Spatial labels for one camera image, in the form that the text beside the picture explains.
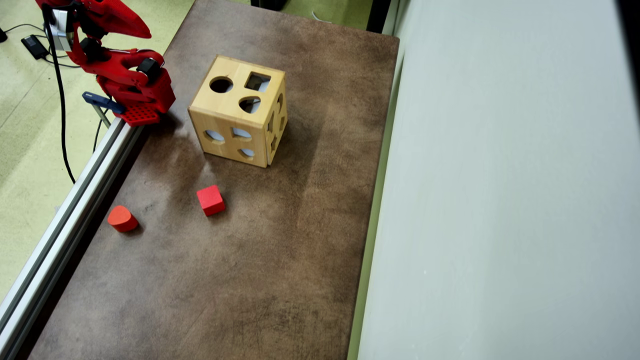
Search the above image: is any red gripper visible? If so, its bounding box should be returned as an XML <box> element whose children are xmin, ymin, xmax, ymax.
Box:
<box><xmin>67</xmin><ymin>0</ymin><xmax>152</xmax><ymax>41</ymax></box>

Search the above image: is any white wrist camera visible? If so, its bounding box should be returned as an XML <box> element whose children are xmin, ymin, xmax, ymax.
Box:
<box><xmin>50</xmin><ymin>7</ymin><xmax>74</xmax><ymax>52</ymax></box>

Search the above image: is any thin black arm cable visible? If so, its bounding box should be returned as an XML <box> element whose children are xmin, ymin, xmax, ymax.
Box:
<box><xmin>91</xmin><ymin>119</ymin><xmax>104</xmax><ymax>155</ymax></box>

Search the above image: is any black vertical post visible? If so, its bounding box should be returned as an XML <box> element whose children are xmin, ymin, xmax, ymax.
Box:
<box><xmin>366</xmin><ymin>0</ymin><xmax>392</xmax><ymax>35</ymax></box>

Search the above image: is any black power adapter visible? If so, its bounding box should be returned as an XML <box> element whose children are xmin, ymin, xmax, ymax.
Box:
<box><xmin>21</xmin><ymin>34</ymin><xmax>50</xmax><ymax>61</ymax></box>

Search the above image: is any thick black camera cable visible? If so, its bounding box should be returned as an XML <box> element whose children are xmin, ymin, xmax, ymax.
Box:
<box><xmin>42</xmin><ymin>2</ymin><xmax>77</xmax><ymax>185</ymax></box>

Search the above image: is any red rounded triangular block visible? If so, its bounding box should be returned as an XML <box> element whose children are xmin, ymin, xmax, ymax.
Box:
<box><xmin>107</xmin><ymin>205</ymin><xmax>140</xmax><ymax>233</ymax></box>

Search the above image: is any wooden shape sorter box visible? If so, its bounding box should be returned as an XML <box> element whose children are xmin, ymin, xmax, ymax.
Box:
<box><xmin>188</xmin><ymin>55</ymin><xmax>288</xmax><ymax>168</ymax></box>

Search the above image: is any blue clamp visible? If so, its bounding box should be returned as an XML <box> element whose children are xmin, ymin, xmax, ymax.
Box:
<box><xmin>82</xmin><ymin>91</ymin><xmax>126</xmax><ymax>129</ymax></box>

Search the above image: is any dark object on floor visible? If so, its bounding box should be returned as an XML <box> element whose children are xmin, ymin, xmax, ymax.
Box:
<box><xmin>250</xmin><ymin>0</ymin><xmax>289</xmax><ymax>12</ymax></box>

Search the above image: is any aluminium profile rail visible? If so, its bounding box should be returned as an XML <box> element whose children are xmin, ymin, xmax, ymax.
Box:
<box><xmin>0</xmin><ymin>117</ymin><xmax>144</xmax><ymax>360</ymax></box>

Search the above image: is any thin black floor cable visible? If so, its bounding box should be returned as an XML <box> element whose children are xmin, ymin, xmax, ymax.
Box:
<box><xmin>4</xmin><ymin>22</ymin><xmax>81</xmax><ymax>69</ymax></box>

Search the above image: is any red cube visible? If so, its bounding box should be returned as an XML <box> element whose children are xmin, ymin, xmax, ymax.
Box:
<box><xmin>196</xmin><ymin>184</ymin><xmax>226</xmax><ymax>217</ymax></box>

